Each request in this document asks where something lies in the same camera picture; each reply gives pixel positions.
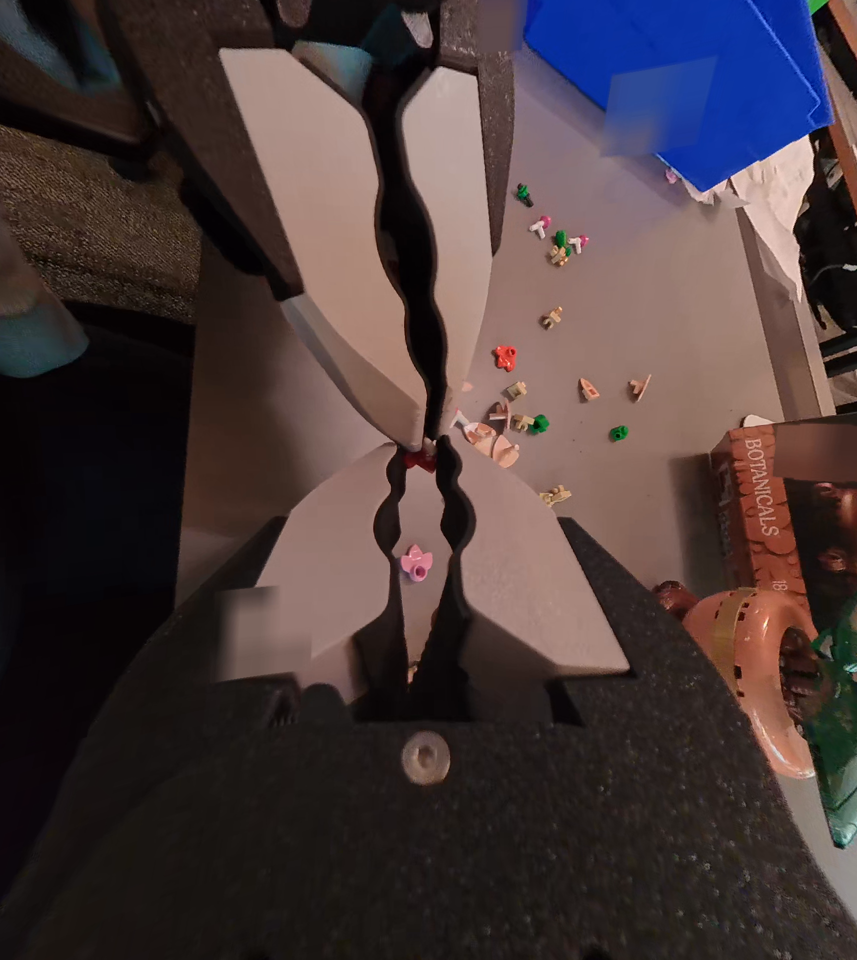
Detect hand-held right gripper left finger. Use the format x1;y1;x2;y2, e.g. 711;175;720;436
214;442;411;702

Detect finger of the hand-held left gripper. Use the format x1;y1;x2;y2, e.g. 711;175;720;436
218;47;433;453
396;66;502;438

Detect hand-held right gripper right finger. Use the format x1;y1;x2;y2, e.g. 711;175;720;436
417;442;632;714

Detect small toy bricks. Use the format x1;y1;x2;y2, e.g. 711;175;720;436
454;180;655;511

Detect grey desk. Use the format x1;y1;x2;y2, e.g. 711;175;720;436
173;48;857;946

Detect blue plastic bin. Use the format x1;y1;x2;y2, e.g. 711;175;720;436
522;0;835;192

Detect toy brick orchid model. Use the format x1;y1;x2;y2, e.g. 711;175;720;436
653;573;857;849

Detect dark orchid set box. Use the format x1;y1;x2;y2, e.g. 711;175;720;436
709;408;857;624

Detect crumpled white paper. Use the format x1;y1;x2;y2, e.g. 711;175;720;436
687;135;820;301

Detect black bag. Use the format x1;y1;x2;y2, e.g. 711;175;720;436
792;150;857;331

